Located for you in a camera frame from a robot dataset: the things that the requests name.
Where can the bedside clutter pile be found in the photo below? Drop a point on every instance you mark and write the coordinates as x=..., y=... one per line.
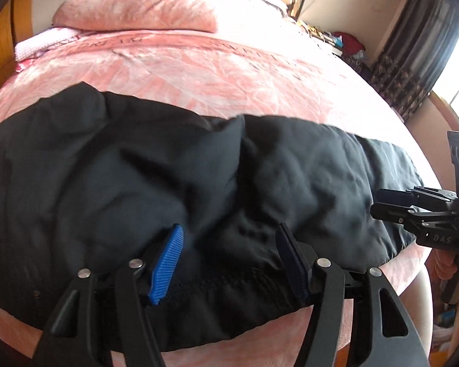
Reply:
x=323, y=38

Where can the person's right hand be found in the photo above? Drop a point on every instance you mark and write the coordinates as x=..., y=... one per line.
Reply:
x=445, y=265

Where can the wooden headboard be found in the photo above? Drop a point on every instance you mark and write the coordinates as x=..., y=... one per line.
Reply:
x=0, y=46

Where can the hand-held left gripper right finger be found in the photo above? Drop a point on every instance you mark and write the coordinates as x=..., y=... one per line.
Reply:
x=290, y=263

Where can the black pants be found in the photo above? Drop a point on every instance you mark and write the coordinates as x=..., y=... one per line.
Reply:
x=137, y=179

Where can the pink patterned bed sheet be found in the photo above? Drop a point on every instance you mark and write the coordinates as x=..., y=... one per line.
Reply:
x=233, y=72

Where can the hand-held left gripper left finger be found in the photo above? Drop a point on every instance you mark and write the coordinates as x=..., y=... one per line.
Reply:
x=167, y=262

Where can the dark patterned curtain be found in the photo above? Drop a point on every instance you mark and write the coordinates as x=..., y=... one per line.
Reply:
x=417, y=46

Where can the large pink pillow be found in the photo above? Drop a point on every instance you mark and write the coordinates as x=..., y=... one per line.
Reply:
x=137, y=11

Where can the red cloth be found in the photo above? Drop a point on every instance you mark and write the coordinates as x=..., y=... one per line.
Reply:
x=350, y=41

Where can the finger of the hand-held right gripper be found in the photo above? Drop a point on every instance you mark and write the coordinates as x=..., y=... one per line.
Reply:
x=405, y=218
x=424, y=197

